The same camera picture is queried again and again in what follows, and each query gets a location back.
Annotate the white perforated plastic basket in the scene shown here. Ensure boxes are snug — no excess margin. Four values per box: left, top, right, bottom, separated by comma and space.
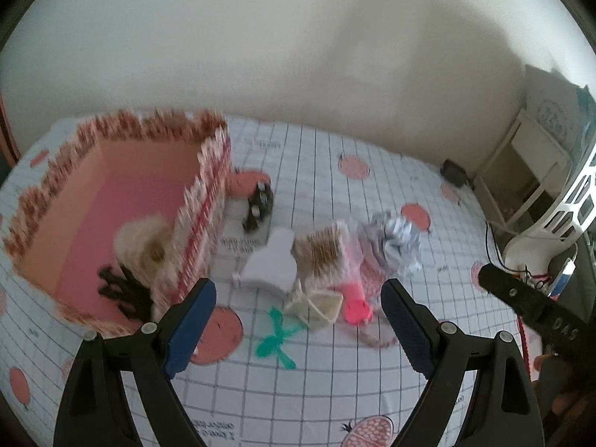
503, 140, 596, 285

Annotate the black power adapter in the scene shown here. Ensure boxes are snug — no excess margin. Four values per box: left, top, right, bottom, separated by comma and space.
440, 158, 467, 187

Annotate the black crown hair clip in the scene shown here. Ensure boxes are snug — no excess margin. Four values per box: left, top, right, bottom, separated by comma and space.
98, 264, 156, 321

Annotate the clear pink-dotted plastic bag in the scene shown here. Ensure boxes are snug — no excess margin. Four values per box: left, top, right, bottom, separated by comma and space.
349, 223, 392, 299

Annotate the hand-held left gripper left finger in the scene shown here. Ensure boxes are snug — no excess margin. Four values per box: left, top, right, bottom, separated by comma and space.
53, 278, 218, 447

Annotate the white bottle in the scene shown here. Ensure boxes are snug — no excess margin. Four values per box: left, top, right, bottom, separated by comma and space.
231, 227, 299, 299

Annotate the green dragonfly hair clip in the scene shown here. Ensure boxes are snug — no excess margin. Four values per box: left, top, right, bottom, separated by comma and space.
255, 307, 299, 368

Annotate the red cord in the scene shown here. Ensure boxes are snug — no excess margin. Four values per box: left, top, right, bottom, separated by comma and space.
516, 312, 532, 374

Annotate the grid strawberry tablecloth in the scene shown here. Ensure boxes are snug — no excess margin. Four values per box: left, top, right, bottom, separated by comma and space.
0, 114, 545, 447

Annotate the pink hair clip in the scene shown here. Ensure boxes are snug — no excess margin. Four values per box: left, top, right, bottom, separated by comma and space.
343, 283, 374, 327

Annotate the black toy car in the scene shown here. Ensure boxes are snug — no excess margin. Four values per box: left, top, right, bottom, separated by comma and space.
242, 181, 275, 232

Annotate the bag of cotton swabs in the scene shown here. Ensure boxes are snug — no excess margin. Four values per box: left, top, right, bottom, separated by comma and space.
291, 223, 350, 285

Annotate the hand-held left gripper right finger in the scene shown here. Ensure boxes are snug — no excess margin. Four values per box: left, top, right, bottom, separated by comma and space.
381, 278, 545, 447

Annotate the white furniture frame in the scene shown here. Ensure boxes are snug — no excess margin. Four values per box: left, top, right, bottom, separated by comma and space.
472, 107, 573, 229

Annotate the beige thin hair tie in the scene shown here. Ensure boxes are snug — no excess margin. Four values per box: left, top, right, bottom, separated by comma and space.
358, 323, 396, 350

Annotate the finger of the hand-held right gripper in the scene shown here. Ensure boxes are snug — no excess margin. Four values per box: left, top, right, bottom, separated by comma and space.
479, 263, 596, 368

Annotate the colourful small clutter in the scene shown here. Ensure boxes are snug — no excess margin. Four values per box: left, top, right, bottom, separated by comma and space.
521, 258, 578, 299

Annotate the beige fluffy hair tie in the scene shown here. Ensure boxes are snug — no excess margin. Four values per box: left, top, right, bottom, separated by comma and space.
114, 214, 180, 285

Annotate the pink floral storage box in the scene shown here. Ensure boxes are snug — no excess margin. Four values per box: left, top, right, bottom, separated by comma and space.
2, 108, 232, 336

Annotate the black cable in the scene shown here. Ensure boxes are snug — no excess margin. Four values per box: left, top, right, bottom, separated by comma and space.
484, 221, 513, 266

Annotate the paper ball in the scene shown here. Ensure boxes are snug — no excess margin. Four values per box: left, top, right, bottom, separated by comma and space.
356, 212, 424, 285

